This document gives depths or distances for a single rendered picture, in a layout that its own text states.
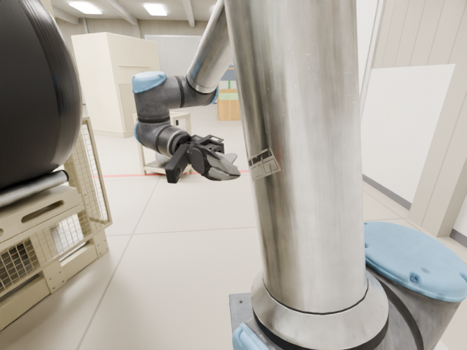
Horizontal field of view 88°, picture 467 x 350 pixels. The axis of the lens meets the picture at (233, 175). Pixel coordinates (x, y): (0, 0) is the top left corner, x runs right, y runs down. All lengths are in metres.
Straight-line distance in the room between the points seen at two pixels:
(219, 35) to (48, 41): 0.40
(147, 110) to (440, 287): 0.67
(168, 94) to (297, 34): 0.53
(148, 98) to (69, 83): 0.19
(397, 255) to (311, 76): 0.29
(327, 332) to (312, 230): 0.10
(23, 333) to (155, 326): 0.65
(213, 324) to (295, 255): 1.26
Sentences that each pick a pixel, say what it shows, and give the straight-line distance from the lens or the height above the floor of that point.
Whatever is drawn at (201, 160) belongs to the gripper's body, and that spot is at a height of 1.01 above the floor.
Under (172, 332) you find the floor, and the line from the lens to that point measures 1.49.
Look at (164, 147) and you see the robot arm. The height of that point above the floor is 1.02.
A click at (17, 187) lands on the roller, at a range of 0.88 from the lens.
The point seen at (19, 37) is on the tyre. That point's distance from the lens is 0.73.
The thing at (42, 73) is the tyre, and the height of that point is 1.20.
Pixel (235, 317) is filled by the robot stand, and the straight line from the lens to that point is 0.75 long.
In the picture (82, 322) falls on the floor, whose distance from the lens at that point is 1.68.
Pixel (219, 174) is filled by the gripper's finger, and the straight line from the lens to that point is 0.58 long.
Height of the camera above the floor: 1.19
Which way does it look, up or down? 22 degrees down
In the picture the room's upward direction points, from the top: straight up
